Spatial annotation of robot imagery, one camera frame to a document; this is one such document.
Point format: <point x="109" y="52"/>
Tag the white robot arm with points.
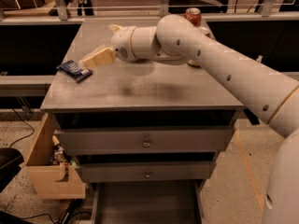
<point x="271" y="96"/>

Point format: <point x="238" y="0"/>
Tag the black chair seat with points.
<point x="10" y="161"/>

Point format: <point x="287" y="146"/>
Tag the clear sanitizer pump bottle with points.
<point x="259" y="59"/>

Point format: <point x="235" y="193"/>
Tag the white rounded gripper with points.
<point x="121" y="43"/>

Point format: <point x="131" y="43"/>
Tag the blue rxbar blueberry bar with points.
<point x="73" y="70"/>

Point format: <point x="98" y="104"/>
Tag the grey open bottom drawer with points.
<point x="153" y="202"/>

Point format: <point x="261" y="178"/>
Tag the light wooden box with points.
<point x="51" y="181"/>

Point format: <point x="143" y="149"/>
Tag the grey drawer cabinet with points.
<point x="143" y="95"/>

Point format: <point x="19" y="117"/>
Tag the gold soda can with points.
<point x="197" y="45"/>

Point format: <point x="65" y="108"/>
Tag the orange soda can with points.
<point x="193" y="15"/>

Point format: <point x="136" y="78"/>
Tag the grey top drawer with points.
<point x="102" y="141"/>

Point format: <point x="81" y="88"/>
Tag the grey middle drawer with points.
<point x="145" y="171"/>

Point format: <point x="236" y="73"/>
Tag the grey metal railing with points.
<point x="102" y="8"/>

